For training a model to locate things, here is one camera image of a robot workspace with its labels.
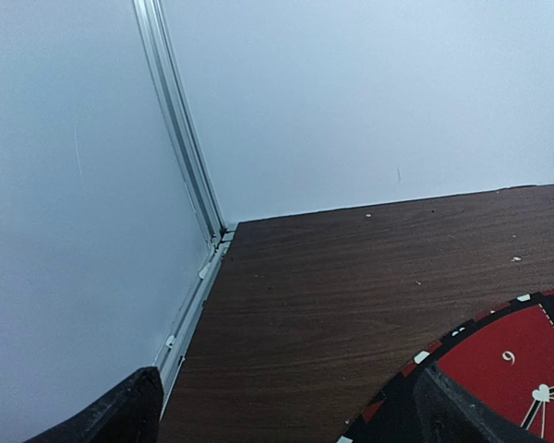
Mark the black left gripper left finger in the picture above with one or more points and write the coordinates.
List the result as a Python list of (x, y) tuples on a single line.
[(129, 412)]

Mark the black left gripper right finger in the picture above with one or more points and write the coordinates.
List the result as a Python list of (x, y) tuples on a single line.
[(473, 403)]

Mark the round red black poker mat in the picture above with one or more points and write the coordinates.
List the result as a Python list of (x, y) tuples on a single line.
[(517, 335)]

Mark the aluminium corner frame post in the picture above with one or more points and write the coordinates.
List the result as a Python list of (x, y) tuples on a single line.
[(159, 51)]

